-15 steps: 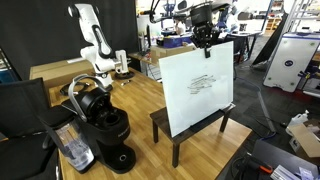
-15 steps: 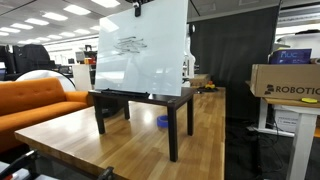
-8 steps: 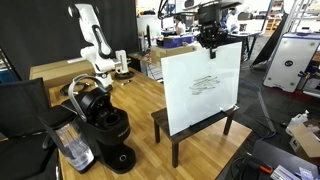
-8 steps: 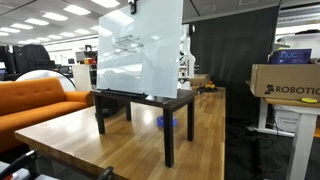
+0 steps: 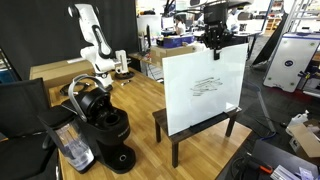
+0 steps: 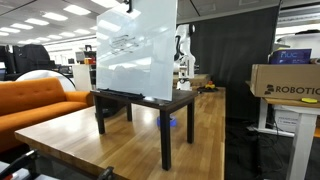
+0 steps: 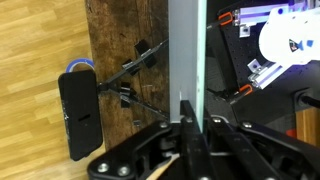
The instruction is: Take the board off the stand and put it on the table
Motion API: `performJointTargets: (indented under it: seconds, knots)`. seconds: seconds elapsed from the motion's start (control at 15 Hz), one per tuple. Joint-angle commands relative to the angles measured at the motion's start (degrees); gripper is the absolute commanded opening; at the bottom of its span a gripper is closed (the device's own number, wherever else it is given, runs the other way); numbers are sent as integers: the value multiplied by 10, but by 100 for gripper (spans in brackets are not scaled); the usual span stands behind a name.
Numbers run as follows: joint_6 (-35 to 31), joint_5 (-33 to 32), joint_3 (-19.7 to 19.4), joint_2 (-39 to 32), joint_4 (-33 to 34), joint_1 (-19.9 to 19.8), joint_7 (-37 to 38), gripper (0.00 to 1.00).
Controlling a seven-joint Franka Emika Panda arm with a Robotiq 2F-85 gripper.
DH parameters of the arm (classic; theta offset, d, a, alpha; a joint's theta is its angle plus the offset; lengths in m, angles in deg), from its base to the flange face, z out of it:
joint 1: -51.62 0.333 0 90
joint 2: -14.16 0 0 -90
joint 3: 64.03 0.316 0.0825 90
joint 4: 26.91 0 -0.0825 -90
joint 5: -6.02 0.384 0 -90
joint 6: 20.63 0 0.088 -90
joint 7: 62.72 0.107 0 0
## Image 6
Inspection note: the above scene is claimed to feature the white glass board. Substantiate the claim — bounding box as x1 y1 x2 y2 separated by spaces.
95 0 178 102

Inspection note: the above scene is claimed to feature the white cabinet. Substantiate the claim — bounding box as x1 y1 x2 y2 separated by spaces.
71 63 98 92

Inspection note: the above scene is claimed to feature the small dark wooden table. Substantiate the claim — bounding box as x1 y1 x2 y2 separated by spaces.
90 88 199 172

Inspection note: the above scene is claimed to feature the black fabric backdrop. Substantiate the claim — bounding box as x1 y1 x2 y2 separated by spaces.
12 43 52 74

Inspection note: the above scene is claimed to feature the white round reflector disc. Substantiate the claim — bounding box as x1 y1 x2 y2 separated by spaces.
14 69 77 93

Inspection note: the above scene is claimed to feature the yellow red toy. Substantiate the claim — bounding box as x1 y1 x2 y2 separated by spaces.
203 80 218 91

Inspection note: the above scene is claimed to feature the black curtain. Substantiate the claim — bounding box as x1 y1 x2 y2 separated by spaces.
176 5 281 121

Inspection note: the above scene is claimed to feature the orange sofa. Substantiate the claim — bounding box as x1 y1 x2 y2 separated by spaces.
0 77 95 154

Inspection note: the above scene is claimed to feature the blue printed box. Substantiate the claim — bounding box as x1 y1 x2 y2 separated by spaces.
269 48 313 65

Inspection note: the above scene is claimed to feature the black clamp knob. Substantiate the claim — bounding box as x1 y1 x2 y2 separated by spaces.
96 166 116 180

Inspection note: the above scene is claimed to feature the brown cardboard box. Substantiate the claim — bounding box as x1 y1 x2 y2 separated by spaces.
249 63 320 101

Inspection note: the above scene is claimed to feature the black metal bar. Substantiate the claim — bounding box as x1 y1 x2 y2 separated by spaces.
0 149 39 180

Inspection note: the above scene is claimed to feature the white box under desk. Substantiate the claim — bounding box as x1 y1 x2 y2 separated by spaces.
273 108 301 133

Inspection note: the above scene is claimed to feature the small yellow object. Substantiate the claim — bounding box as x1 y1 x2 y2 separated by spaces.
300 97 319 104

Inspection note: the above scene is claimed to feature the white desk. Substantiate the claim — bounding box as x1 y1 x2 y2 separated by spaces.
256 97 320 180

